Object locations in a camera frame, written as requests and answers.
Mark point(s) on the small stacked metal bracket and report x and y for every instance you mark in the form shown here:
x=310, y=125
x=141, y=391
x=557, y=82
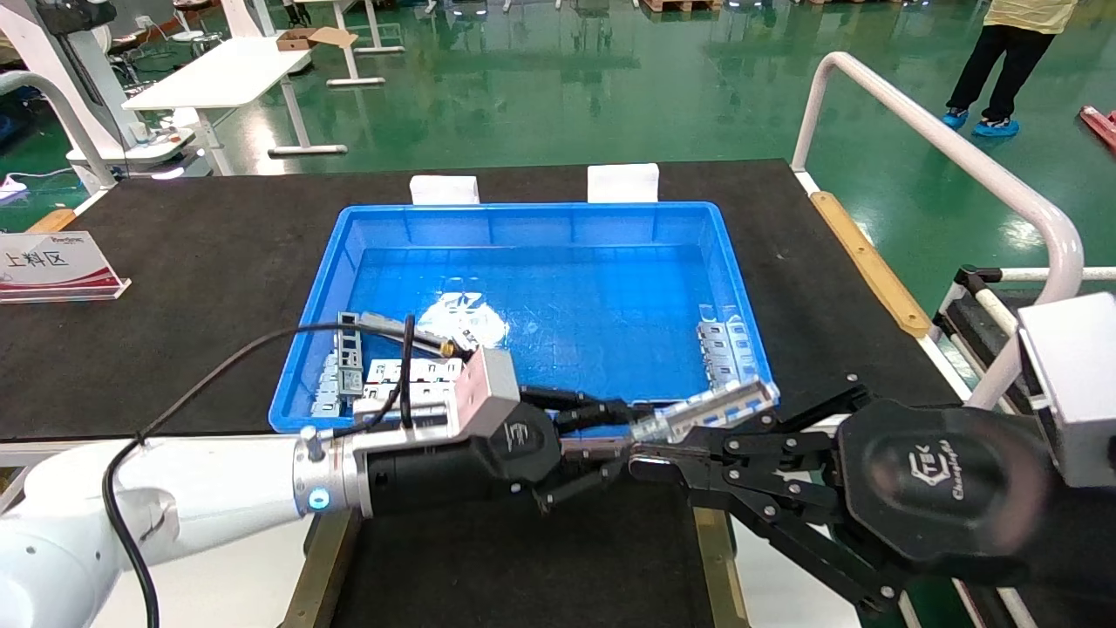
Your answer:
x=327, y=388

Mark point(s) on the red metal object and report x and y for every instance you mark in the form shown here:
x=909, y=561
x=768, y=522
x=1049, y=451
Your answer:
x=1100, y=126

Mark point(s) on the acrylic sign stand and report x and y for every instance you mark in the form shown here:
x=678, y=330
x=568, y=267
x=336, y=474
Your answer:
x=57, y=262

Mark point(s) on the standing person yellow shirt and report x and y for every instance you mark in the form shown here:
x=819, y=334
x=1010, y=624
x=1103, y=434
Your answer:
x=1003, y=52

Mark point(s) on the folded metal bracket stack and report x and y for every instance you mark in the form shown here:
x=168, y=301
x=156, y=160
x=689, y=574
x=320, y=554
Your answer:
x=724, y=349

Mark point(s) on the slotted metal plate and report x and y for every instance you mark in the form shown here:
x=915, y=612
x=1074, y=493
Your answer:
x=427, y=371
x=427, y=394

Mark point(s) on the white foam block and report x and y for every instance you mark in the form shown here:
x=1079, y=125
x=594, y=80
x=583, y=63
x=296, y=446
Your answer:
x=445, y=189
x=623, y=183

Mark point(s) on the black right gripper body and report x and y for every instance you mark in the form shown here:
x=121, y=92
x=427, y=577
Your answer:
x=942, y=480

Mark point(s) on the black and white side cart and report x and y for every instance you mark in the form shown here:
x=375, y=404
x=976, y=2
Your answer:
x=1046, y=274

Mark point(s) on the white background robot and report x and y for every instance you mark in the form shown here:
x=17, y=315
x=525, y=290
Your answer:
x=52, y=70

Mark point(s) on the blue plastic bin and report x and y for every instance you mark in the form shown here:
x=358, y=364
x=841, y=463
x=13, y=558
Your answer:
x=593, y=262

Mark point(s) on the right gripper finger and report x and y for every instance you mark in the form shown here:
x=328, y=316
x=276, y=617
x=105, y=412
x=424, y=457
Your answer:
x=785, y=523
x=785, y=449

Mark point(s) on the plain grey metal bar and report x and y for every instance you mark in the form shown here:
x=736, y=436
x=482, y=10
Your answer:
x=384, y=324

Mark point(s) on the white work table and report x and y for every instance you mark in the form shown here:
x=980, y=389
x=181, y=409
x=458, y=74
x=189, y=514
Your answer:
x=218, y=74

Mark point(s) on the wooden pallet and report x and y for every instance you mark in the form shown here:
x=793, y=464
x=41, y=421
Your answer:
x=680, y=4

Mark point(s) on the silver metal channel bracket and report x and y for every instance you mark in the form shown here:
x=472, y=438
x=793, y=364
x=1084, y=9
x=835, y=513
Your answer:
x=706, y=408

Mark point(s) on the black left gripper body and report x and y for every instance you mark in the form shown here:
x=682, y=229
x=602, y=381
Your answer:
x=514, y=445

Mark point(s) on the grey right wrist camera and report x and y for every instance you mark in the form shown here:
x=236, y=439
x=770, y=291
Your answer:
x=1077, y=392

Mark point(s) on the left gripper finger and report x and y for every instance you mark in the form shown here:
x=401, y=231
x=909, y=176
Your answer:
x=593, y=408
x=580, y=488

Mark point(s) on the black flat container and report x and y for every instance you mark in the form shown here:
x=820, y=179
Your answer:
x=523, y=576

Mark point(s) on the white desk frame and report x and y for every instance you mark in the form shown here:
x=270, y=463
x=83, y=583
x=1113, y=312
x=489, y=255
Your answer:
x=349, y=52

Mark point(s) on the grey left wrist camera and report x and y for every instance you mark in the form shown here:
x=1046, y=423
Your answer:
x=484, y=392

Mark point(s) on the white power strip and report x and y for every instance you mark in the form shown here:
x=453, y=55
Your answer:
x=10, y=186

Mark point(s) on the open cardboard box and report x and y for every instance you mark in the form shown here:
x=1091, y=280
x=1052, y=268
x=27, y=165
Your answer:
x=301, y=38

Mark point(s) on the metal bracket with square holes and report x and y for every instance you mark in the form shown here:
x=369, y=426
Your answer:
x=466, y=338

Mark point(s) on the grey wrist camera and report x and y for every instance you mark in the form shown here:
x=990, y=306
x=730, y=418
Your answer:
x=1077, y=392
x=484, y=392

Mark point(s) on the wooden edge strip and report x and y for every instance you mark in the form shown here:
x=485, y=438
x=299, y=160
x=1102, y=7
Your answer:
x=867, y=262
x=52, y=221

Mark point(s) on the black table mat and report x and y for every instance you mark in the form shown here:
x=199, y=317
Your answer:
x=218, y=262

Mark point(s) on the ladder-shaped metal bracket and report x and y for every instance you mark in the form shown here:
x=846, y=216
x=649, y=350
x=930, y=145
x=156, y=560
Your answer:
x=350, y=349

